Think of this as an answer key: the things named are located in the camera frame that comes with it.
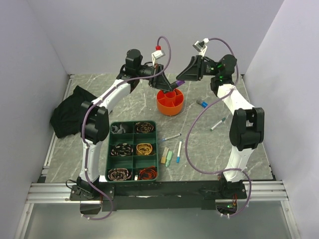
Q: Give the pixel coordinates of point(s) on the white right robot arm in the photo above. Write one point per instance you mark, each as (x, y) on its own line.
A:
(247, 126)

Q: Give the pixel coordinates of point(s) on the purple black highlighter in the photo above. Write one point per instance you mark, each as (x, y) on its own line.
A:
(179, 83)

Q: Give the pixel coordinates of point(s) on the green compartment tray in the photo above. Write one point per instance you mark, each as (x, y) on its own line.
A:
(134, 162)

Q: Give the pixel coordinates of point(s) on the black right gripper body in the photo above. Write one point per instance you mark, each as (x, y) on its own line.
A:
(210, 68)

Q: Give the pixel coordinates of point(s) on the grey folded cloth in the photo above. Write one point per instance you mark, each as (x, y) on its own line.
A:
(119, 129)

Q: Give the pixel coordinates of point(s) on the orange black rolled band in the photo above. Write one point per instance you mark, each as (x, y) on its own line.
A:
(148, 173)

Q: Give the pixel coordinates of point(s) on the orange round pen holder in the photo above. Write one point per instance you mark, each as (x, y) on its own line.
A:
(170, 103)

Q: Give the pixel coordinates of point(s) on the yellow rolled band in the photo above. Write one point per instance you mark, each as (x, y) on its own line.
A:
(144, 149)

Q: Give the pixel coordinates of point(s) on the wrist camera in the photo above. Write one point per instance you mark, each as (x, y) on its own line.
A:
(201, 47)
(158, 54)

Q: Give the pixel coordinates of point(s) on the white green marker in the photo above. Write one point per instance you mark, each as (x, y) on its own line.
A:
(217, 124)

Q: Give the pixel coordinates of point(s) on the aluminium rail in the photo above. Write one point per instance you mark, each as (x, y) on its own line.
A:
(60, 193)

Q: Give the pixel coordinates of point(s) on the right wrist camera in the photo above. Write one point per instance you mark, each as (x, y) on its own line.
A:
(201, 47)

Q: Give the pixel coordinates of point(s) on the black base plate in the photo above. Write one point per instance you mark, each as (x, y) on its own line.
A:
(171, 202)

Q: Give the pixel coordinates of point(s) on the white blue marker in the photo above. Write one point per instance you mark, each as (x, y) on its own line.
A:
(179, 152)

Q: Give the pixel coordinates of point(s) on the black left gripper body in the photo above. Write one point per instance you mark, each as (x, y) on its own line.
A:
(143, 70)

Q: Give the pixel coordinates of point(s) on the green eraser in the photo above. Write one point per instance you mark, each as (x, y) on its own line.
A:
(168, 158)

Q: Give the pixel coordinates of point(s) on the brown patterned rolled band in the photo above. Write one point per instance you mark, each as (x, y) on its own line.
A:
(144, 127)

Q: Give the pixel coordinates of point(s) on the black cloth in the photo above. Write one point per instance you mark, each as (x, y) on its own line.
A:
(65, 119)

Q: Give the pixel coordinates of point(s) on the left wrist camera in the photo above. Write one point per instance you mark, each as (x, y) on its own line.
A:
(158, 54)

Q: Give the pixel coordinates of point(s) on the thin blue-tip pen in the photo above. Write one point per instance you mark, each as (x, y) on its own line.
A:
(169, 137)

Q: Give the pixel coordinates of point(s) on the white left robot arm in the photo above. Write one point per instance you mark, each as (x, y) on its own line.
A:
(94, 127)

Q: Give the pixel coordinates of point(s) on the pink patterned rolled band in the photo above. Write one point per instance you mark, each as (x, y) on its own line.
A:
(119, 174)

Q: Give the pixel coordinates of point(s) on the tan eraser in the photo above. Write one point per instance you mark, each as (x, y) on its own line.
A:
(164, 155)

